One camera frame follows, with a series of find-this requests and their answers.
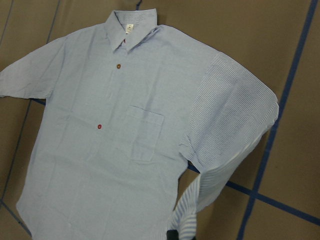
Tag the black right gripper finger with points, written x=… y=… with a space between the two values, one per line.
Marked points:
x=172 y=234

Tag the light blue striped shirt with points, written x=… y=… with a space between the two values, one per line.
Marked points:
x=142 y=128

